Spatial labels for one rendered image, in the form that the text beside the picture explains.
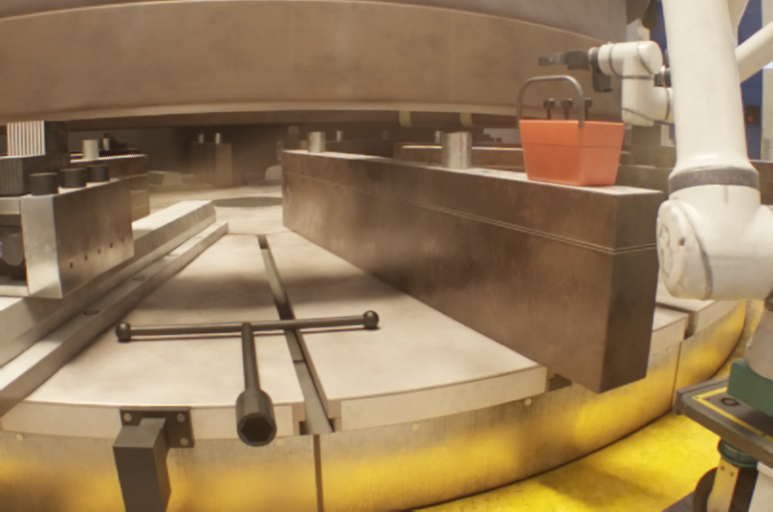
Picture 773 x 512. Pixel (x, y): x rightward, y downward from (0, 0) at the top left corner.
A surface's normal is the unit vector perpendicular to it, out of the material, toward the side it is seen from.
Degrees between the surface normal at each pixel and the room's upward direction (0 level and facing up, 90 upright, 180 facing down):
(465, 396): 90
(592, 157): 97
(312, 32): 90
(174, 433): 90
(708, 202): 69
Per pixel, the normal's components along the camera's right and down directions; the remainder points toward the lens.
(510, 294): -0.91, 0.07
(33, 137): 0.04, 0.15
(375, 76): 0.35, 0.15
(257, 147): 0.71, 0.11
